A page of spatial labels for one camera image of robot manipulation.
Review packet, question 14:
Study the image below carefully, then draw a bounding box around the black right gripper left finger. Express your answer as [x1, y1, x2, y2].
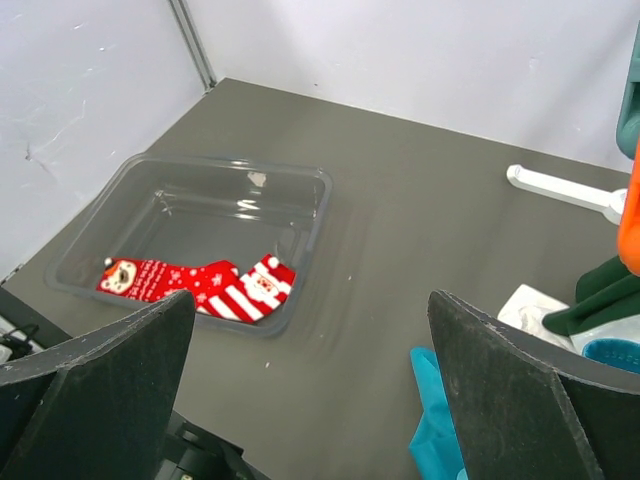
[1, 292, 195, 479]

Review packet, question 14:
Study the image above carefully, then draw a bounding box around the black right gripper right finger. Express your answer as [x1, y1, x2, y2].
[427, 290, 639, 479]

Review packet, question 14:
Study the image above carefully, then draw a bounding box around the red striped santa sock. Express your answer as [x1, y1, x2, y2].
[196, 254, 296, 324]

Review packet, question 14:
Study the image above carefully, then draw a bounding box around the white round clip hanger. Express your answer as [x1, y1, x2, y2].
[616, 32, 639, 275]

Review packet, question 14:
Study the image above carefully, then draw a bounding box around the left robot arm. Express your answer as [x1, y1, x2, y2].
[1, 288, 71, 364]

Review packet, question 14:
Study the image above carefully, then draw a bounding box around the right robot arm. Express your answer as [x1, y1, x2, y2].
[1, 291, 639, 479]

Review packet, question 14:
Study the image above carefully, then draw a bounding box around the teal cloth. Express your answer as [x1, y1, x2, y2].
[409, 339, 639, 479]

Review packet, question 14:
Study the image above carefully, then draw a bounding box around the white cloth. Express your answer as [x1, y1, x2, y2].
[497, 284, 639, 355]

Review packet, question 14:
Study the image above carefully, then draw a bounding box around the red snowflake bear sock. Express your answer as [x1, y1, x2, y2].
[96, 258, 239, 306]

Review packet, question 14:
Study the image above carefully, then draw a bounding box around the dark green sock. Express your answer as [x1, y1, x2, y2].
[542, 256, 639, 337]

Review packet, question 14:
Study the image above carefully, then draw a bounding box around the clear plastic bin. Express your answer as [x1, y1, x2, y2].
[45, 154, 333, 337]

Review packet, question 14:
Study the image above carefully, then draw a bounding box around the grey drying rack frame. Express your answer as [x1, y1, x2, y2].
[506, 164, 627, 225]

